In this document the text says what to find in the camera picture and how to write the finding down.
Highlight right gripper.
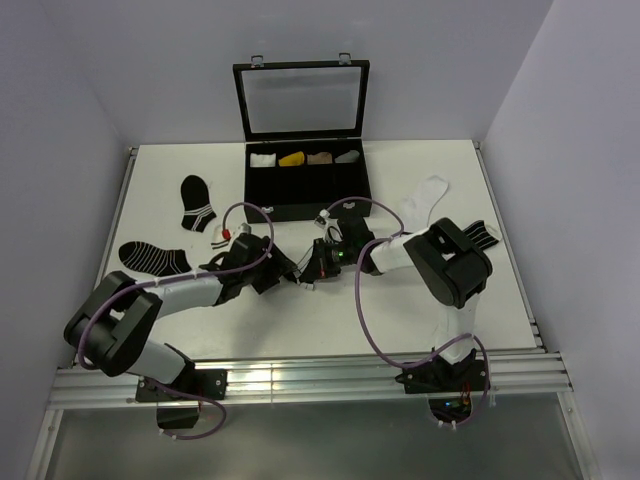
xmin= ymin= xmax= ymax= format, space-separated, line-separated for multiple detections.
xmin=301 ymin=237 xmax=358 ymax=283

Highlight white sock with black lines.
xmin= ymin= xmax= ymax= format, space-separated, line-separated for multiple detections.
xmin=283 ymin=267 xmax=316 ymax=291

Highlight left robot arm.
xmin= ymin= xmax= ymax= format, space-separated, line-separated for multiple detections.
xmin=63 ymin=233 xmax=297 ymax=399

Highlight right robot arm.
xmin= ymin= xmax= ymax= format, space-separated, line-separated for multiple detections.
xmin=299 ymin=217 xmax=493 ymax=394

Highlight cream sock with black stripes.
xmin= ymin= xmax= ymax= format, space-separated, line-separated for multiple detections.
xmin=210 ymin=225 xmax=232 ymax=250

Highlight black sock with white stripes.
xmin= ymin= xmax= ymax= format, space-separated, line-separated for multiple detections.
xmin=180 ymin=175 xmax=217 ymax=233

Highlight tan rolled sock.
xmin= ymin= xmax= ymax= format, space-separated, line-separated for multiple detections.
xmin=306 ymin=152 xmax=333 ymax=165

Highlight yellow rolled sock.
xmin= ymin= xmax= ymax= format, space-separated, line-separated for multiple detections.
xmin=278 ymin=151 xmax=306 ymax=167

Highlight black storage box with lid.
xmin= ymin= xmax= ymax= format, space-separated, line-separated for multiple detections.
xmin=232 ymin=53 xmax=372 ymax=224

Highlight black white horizontal striped sock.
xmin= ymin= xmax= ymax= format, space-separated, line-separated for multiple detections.
xmin=118 ymin=241 xmax=194 ymax=278

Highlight white rolled sock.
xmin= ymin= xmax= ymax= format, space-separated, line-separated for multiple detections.
xmin=249 ymin=153 xmax=277 ymax=168

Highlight long white sock striped cuff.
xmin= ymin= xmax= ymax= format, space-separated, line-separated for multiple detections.
xmin=399 ymin=175 xmax=449 ymax=232

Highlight grey rolled sock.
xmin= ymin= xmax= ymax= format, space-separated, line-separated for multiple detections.
xmin=334 ymin=150 xmax=360 ymax=164

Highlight black sock white vertical stripes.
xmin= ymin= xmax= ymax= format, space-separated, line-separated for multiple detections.
xmin=463 ymin=220 xmax=502 ymax=250

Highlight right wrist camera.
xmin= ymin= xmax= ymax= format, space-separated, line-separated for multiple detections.
xmin=314 ymin=209 xmax=342 ymax=243

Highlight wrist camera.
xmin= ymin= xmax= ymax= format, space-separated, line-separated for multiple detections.
xmin=314 ymin=209 xmax=342 ymax=243
xmin=220 ymin=223 xmax=252 ymax=242

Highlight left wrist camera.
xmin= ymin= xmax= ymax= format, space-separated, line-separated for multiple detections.
xmin=220 ymin=223 xmax=252 ymax=242

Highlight aluminium frame rail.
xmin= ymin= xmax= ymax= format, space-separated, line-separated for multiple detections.
xmin=46 ymin=352 xmax=573 ymax=411

